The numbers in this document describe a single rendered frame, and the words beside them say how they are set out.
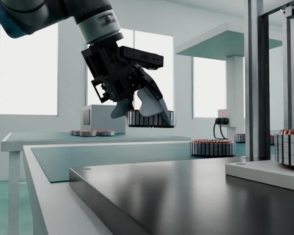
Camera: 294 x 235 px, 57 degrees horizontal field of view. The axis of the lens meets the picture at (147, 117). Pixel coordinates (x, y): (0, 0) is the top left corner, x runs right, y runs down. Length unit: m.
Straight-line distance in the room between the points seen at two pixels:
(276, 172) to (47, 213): 0.20
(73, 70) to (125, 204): 4.64
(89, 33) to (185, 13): 5.53
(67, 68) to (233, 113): 3.76
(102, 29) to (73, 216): 0.36
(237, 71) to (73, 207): 1.24
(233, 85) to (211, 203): 1.23
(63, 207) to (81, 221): 0.04
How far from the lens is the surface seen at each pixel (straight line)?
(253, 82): 0.50
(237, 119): 1.40
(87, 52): 0.53
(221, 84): 6.20
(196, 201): 0.20
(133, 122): 0.56
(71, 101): 4.72
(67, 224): 0.23
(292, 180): 0.26
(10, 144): 1.49
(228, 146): 0.66
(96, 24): 0.52
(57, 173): 0.44
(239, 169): 0.30
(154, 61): 0.59
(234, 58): 1.43
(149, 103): 0.53
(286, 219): 0.18
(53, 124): 4.67
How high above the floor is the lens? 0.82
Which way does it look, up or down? 2 degrees up
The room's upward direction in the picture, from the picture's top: straight up
